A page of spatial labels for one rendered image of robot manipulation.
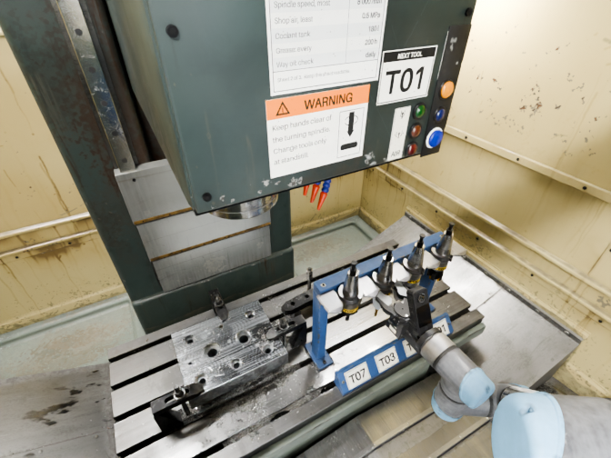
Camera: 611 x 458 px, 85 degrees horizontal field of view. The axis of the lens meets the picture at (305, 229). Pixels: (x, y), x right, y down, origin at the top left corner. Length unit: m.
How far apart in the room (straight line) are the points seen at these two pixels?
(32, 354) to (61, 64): 1.26
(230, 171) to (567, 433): 0.51
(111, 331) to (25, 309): 0.36
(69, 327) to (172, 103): 1.62
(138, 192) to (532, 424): 1.05
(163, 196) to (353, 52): 0.83
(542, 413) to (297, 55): 0.52
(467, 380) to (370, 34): 0.68
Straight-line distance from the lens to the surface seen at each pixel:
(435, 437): 1.29
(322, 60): 0.46
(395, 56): 0.52
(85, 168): 1.16
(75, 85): 1.09
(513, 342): 1.52
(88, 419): 1.52
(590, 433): 0.57
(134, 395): 1.20
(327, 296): 0.88
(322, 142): 0.49
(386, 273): 0.91
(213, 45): 0.40
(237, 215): 0.65
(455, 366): 0.85
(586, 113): 1.29
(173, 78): 0.40
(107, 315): 1.89
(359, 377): 1.09
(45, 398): 1.58
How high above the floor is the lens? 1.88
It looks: 38 degrees down
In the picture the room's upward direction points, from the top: straight up
